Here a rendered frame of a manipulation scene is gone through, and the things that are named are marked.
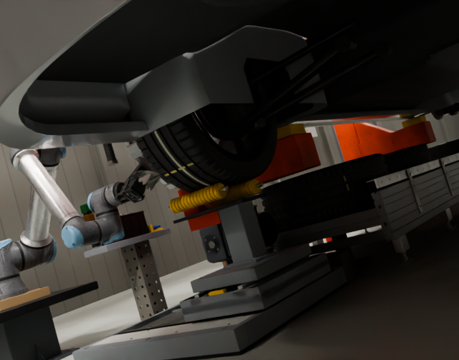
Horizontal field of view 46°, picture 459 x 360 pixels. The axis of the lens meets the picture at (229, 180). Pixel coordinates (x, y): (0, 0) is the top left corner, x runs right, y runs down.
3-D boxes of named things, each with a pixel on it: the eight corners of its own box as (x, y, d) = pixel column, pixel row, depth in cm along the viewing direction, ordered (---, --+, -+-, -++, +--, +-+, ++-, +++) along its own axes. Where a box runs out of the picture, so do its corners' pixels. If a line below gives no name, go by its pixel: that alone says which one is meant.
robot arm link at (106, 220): (93, 247, 215) (86, 217, 216) (118, 241, 223) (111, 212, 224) (105, 243, 208) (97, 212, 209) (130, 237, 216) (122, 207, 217)
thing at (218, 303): (265, 312, 175) (256, 283, 176) (185, 325, 196) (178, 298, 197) (332, 273, 215) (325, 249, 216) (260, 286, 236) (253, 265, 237)
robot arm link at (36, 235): (11, 258, 277) (25, 128, 242) (43, 251, 289) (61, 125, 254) (23, 277, 268) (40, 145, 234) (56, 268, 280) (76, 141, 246)
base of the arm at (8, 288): (-20, 304, 261) (-25, 284, 262) (17, 293, 275) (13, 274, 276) (-4, 301, 248) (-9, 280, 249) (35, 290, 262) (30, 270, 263)
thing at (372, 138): (430, 142, 392) (415, 96, 394) (364, 163, 423) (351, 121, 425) (437, 141, 406) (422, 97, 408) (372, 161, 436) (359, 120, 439)
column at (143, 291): (158, 328, 259) (133, 243, 262) (143, 331, 265) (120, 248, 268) (171, 321, 267) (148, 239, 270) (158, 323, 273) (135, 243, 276)
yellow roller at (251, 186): (260, 192, 197) (255, 177, 198) (200, 211, 215) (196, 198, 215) (268, 191, 202) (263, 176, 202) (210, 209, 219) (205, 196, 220)
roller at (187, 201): (224, 196, 192) (220, 181, 192) (166, 216, 209) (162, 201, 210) (233, 194, 197) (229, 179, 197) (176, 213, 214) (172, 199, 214)
